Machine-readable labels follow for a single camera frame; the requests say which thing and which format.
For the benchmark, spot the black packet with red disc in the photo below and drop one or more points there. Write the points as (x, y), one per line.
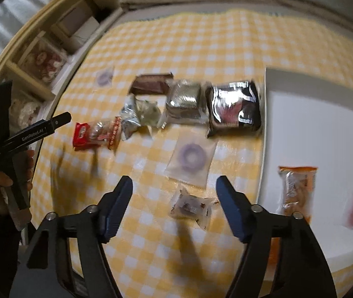
(232, 111)

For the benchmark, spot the wooden bedside shelf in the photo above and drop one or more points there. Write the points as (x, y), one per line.
(35, 85)

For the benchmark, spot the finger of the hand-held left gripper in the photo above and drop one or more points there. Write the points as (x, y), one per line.
(3, 111)
(58, 120)

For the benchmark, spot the pale green snack packet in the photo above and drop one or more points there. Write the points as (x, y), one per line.
(147, 113)

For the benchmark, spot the clear dark candy packet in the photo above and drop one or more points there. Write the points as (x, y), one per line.
(189, 208)

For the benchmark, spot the yellow checkered mat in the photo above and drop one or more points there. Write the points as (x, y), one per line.
(195, 52)

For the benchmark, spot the grey curtain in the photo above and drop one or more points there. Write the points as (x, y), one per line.
(8, 15)

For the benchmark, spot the silver brownie packet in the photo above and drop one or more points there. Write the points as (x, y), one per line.
(184, 99)

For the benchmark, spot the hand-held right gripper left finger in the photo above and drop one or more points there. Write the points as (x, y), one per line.
(119, 205)

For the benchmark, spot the red cracker packet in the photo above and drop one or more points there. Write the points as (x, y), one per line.
(84, 135)

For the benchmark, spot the cream doll case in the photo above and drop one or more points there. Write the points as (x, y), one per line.
(24, 111)

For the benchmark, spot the white storage box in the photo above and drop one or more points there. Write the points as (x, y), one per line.
(77, 18)

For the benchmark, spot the red white doll case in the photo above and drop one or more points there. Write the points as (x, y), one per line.
(44, 62)

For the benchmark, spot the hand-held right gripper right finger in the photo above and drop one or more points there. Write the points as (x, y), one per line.
(231, 205)

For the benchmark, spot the brown chocolate packet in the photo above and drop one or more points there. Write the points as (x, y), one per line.
(150, 83)

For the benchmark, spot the orange cracker packet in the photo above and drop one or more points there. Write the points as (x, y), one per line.
(296, 189)

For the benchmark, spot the white shallow box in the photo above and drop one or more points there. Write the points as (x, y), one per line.
(319, 130)

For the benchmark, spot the silver crinkled snack packet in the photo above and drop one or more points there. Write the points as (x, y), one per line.
(130, 118)

